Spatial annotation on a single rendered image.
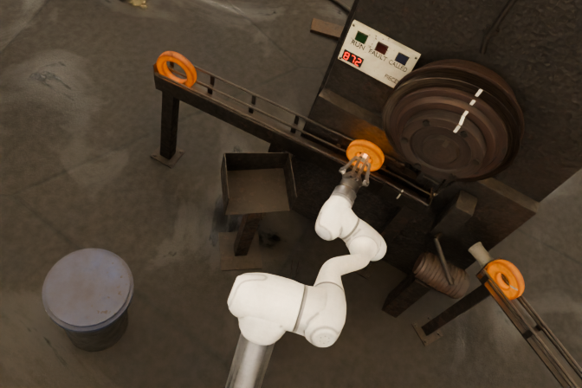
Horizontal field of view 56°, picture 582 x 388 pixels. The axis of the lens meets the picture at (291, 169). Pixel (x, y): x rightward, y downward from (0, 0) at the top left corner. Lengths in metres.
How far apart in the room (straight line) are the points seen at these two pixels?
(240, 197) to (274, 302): 0.78
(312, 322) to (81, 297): 0.99
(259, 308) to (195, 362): 1.09
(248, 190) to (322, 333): 0.88
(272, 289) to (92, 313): 0.86
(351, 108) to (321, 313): 0.97
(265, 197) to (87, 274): 0.73
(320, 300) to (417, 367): 1.34
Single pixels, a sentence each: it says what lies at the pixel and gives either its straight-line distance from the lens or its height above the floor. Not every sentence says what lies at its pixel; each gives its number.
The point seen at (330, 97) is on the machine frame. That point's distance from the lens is 2.19.
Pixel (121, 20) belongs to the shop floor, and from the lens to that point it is 3.59.
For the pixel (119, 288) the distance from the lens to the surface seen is 2.17.
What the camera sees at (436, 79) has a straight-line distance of 1.80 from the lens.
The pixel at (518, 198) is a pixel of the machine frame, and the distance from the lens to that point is 2.28.
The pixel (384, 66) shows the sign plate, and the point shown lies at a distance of 2.01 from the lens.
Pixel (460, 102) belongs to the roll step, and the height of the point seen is 1.28.
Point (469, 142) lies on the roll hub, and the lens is 1.83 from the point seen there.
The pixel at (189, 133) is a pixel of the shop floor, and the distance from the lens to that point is 3.04.
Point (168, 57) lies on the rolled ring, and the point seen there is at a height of 0.73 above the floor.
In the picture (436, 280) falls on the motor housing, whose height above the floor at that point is 0.50.
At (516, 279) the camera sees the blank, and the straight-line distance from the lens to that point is 2.22.
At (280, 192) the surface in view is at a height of 0.61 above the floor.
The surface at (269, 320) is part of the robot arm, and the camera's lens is 1.49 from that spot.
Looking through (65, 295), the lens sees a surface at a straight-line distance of 2.18.
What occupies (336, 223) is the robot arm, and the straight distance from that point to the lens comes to 1.95.
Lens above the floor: 2.46
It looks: 55 degrees down
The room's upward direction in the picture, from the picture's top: 22 degrees clockwise
